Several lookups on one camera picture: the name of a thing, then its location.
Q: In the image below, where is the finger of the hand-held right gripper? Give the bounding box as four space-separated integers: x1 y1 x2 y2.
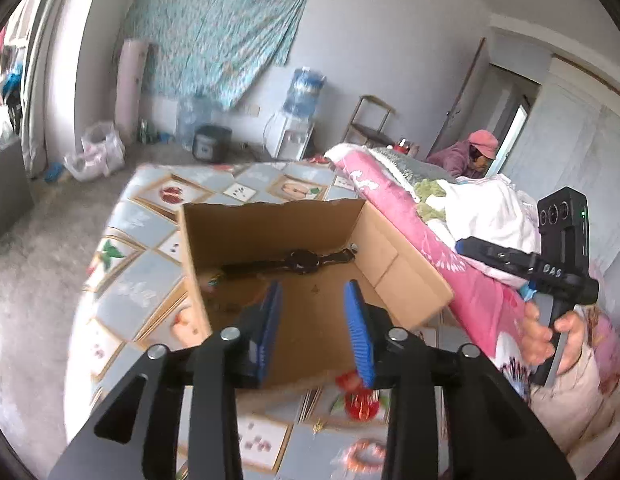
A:
456 236 542 274

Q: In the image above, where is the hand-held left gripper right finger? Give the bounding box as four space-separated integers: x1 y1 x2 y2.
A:
343 280 577 480

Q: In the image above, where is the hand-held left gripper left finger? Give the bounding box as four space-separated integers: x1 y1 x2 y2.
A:
47 280 284 480

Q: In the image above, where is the brown cardboard box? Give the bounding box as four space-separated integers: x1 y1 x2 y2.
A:
176 199 455 391

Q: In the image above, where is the black wristwatch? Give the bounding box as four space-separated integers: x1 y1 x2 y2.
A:
221 247 358 277

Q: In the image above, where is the orange bead bracelet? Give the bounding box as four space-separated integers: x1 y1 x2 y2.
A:
340 438 388 471

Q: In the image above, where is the person's right forearm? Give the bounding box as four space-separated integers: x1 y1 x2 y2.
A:
530 350 620 457

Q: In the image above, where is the person's right hand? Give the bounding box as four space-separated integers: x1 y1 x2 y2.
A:
521 302 588 376

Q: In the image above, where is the pink blanket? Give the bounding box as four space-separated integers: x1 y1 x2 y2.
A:
324 142 620 411

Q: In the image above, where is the grey green blanket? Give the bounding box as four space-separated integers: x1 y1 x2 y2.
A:
372 146 458 221

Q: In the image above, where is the pale grey wardrobe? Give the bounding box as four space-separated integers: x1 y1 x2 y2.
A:
499 56 620 266

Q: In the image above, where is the wooden door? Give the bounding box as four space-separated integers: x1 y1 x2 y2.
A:
429 36 487 162

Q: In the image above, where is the wooden chair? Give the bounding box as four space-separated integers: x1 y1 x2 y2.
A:
341 94 397 148

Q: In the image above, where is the white water dispenser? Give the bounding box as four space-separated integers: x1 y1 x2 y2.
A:
264 110 315 162

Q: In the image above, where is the dark rice cooker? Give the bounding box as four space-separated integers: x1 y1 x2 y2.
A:
191 125 234 164

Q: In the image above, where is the clear water jug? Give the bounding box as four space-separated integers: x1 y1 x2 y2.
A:
176 94 219 152

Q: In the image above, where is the blue water bottle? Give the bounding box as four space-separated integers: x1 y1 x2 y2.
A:
281 66 327 122

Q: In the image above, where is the white plastic bag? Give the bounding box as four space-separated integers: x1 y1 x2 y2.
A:
64 120 126 183

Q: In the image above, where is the pale pink rolled mat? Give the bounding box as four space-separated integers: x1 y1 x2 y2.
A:
114 39 151 132

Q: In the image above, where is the grey cabinet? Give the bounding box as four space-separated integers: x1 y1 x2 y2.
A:
0 139 36 247

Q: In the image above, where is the teal floral cloth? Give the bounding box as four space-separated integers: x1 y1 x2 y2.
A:
120 0 311 111

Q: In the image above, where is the grey curtain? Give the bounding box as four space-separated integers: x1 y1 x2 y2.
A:
20 0 63 177

